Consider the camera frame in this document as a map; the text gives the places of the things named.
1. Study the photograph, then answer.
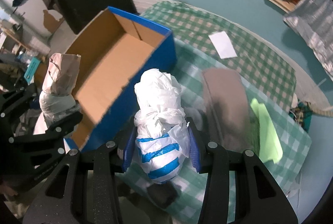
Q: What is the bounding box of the silver foil curtain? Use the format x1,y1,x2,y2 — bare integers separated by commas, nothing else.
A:
283,0,332,75

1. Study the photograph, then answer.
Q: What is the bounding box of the light green cloth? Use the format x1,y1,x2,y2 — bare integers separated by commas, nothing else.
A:
250,98,283,164

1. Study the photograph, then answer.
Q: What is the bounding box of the patterned white sock bundle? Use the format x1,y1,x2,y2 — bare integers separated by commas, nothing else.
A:
33,53,81,135

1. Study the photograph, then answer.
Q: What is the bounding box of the grey fleece mitten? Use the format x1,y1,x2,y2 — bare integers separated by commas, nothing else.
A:
203,68,253,152

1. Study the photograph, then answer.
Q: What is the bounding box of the green checkered tablecloth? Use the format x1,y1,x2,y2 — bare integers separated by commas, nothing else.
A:
114,38,312,224

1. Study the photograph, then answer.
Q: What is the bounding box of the white paper sheet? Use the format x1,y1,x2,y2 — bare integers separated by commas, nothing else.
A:
209,31,237,59

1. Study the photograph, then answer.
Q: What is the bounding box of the black sock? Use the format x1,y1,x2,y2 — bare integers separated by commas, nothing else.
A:
147,182,178,209

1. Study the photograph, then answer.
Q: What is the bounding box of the white blue striped plastic bundle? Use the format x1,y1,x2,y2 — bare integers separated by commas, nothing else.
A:
134,69,190,184

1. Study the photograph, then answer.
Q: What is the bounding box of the wooden window ledge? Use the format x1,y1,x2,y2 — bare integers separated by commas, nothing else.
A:
267,0,295,13

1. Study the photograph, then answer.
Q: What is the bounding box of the teal book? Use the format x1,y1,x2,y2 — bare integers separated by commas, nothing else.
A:
24,57,40,85

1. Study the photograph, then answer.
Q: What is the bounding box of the blue cardboard box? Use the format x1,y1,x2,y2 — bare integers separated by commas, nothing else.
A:
66,7,177,152

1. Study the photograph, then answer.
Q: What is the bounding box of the green beige checkered blanket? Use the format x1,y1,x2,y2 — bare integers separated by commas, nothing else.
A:
141,1,296,111

